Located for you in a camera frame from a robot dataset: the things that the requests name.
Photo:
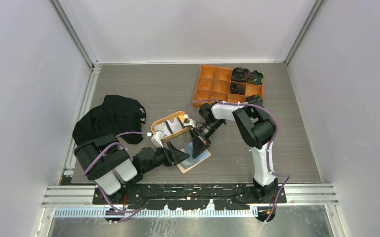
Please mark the orange compartment organizer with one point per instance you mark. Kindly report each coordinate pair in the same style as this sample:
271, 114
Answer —
213, 83

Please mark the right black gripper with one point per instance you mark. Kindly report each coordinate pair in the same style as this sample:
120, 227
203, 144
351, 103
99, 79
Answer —
198, 145

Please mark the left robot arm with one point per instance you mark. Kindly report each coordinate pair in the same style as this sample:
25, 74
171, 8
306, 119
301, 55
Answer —
106, 162

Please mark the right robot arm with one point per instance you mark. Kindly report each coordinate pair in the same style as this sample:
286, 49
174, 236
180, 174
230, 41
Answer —
257, 128

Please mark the dark rolled tie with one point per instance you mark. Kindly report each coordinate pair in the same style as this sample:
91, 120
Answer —
240, 74
238, 88

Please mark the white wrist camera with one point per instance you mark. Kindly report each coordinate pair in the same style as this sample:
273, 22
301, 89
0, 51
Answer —
156, 139
188, 122

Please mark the green patterned rolled tie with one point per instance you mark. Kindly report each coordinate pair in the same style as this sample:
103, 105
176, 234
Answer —
256, 78

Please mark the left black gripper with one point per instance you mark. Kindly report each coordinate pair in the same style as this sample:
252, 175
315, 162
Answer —
172, 154

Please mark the dark rolled tie middle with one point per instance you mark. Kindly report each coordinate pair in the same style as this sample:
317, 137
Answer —
238, 88

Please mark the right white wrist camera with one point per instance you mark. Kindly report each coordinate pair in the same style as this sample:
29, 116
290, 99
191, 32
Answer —
188, 122

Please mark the yellow oval tray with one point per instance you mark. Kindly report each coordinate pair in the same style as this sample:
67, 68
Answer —
178, 114

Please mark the orange credit card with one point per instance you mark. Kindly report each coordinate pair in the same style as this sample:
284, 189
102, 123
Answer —
161, 127

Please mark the beige leather card holder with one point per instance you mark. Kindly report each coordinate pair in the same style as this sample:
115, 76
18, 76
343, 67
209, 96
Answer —
191, 162

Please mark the dark rolled tie top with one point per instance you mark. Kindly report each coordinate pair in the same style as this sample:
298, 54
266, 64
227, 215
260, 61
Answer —
240, 74

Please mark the silver credit card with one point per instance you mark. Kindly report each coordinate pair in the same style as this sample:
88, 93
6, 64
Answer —
178, 125

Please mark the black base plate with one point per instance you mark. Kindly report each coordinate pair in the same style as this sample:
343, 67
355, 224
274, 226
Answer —
192, 196

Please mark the black cloth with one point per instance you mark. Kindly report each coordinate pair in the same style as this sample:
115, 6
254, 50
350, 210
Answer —
116, 115

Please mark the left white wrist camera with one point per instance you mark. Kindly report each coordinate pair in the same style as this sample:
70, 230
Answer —
156, 139

